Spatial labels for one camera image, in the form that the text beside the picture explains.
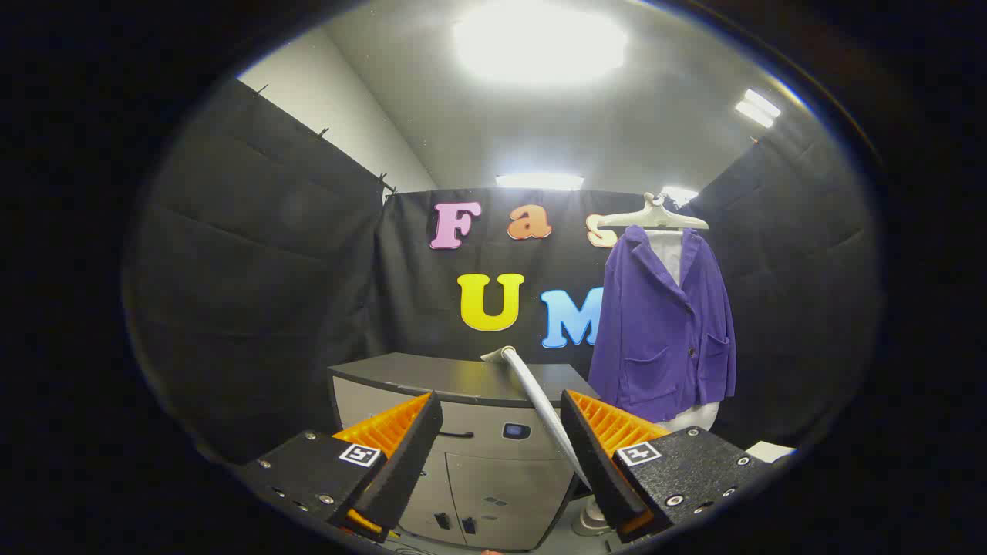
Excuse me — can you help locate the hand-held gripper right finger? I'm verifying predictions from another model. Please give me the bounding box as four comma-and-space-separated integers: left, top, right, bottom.
560, 389, 776, 544

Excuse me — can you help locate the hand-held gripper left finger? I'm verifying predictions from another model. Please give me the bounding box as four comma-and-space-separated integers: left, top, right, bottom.
231, 391, 444, 544

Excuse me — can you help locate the purple corduroy jacket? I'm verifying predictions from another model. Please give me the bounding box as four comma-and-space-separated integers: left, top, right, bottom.
588, 225, 737, 423

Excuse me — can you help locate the white shirt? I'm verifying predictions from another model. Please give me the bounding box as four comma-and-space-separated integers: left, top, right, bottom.
644, 229, 722, 432

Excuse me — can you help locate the white clothes hanger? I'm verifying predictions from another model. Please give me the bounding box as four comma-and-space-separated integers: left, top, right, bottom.
596, 193, 710, 230

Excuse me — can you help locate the pale rounded floor unit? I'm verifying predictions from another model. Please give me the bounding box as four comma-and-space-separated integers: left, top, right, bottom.
571, 497, 618, 537

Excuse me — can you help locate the grey cabinet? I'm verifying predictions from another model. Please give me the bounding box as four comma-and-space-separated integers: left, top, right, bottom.
328, 352, 602, 552

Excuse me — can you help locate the white paper sheet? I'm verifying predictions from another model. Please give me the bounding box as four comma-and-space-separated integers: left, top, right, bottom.
744, 441, 797, 464

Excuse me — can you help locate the long ceiling light panel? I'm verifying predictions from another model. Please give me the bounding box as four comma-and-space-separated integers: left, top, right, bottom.
495, 172, 585, 191

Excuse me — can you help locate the square ceiling light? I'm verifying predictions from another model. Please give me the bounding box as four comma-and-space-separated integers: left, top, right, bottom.
734, 89, 782, 129

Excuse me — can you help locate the large round ceiling light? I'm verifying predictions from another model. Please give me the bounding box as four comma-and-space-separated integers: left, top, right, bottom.
453, 4, 629, 86

